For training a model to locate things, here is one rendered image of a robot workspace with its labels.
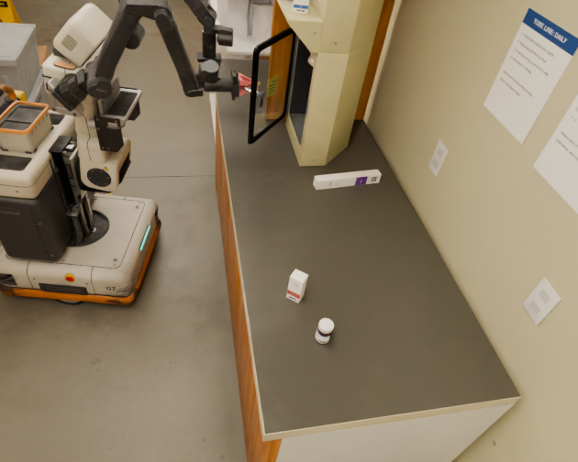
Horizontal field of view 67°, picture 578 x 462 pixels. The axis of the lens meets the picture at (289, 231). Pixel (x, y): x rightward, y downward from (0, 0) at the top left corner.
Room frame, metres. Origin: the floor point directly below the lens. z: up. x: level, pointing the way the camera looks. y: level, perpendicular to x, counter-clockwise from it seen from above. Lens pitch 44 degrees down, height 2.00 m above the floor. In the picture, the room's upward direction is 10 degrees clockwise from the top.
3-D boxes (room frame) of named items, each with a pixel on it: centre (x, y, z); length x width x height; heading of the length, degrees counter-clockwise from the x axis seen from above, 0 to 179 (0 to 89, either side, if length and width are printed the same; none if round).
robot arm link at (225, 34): (1.83, 0.42, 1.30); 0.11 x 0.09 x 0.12; 96
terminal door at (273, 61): (1.64, 0.16, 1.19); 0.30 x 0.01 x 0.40; 158
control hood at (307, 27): (1.62, 0.10, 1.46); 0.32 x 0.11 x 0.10; 17
